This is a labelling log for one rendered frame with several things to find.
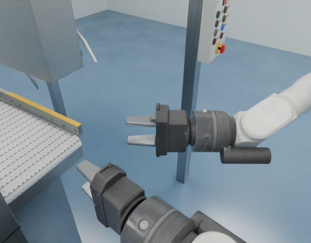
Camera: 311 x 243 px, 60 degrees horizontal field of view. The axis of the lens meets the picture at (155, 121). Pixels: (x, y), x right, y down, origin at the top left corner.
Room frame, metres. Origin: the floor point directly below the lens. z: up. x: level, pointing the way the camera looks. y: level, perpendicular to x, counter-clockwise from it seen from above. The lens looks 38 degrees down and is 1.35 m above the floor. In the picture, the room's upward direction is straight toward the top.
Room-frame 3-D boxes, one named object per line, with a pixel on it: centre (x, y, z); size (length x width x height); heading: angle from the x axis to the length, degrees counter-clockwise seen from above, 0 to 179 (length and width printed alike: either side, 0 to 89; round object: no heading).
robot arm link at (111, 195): (0.24, 0.04, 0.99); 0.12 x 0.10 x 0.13; 49
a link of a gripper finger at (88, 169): (0.30, 0.10, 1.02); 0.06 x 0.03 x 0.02; 49
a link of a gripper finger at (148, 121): (0.44, 0.03, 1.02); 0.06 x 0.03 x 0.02; 90
